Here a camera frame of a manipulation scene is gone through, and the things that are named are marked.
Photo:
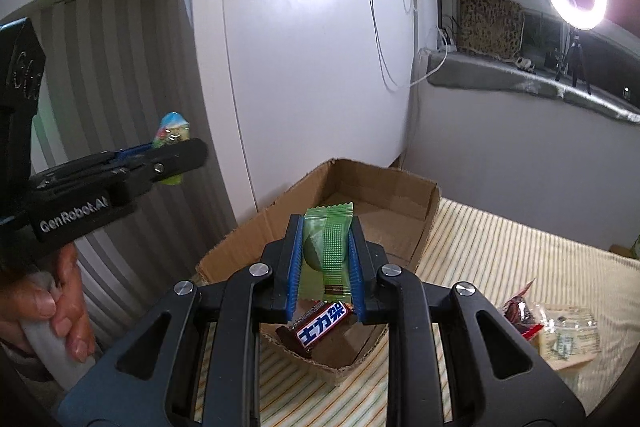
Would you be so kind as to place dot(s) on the white power strip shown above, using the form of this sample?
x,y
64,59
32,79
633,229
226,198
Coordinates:
x,y
446,41

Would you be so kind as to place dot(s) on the leopard print cushion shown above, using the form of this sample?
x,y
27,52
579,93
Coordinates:
x,y
490,27

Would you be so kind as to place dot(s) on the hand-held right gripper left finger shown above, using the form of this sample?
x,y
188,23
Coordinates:
x,y
295,262

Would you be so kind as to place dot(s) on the person's left hand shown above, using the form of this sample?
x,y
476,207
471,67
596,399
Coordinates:
x,y
70,307

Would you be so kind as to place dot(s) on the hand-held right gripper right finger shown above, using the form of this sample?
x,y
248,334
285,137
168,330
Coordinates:
x,y
356,267

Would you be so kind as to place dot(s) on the pale cracker packet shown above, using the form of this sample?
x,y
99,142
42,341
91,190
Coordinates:
x,y
570,334

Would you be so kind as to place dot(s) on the red candy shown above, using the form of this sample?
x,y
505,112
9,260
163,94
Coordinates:
x,y
515,309

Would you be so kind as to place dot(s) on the green snack packet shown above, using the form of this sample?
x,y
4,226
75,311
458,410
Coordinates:
x,y
336,247

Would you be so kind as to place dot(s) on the brown chocolate bar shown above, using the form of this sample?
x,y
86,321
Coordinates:
x,y
320,332

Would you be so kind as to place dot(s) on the striped bed mattress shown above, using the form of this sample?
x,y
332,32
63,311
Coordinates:
x,y
500,257

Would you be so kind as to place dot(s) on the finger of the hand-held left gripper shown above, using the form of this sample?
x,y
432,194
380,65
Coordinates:
x,y
175,159
132,150

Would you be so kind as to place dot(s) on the colourful jelly candy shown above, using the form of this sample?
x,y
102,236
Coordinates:
x,y
172,127

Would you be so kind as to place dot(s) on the small white adapter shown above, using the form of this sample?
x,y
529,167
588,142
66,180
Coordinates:
x,y
525,63

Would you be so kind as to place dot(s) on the clear candy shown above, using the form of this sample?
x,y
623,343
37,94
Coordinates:
x,y
544,314

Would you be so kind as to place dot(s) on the black tripod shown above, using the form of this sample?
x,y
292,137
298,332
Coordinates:
x,y
577,54

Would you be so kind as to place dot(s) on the white wardrobe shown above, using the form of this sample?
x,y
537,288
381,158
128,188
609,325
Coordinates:
x,y
310,57

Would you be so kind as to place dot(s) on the brown cardboard box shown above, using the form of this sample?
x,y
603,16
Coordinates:
x,y
380,187

